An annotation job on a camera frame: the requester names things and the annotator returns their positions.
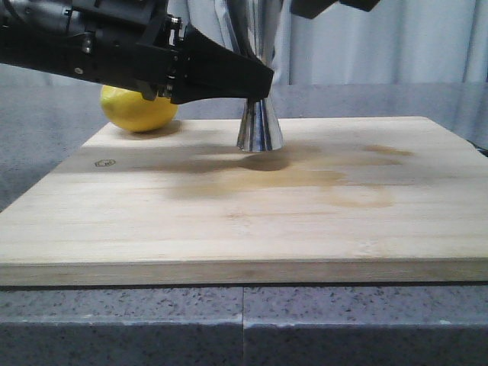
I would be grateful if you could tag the yellow lemon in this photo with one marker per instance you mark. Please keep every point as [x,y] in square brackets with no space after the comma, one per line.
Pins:
[129,111]

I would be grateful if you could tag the steel double jigger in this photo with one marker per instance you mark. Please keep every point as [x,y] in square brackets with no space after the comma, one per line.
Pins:
[253,27]

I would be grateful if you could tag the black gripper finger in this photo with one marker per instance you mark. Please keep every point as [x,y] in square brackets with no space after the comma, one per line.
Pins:
[205,70]
[310,9]
[363,5]

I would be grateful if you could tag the grey curtain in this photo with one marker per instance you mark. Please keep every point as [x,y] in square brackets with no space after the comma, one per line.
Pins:
[397,41]

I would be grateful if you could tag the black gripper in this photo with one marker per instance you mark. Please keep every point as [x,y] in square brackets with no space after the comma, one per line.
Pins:
[127,44]

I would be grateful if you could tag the wooden cutting board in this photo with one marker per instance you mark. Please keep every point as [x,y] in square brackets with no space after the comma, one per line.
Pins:
[346,200]

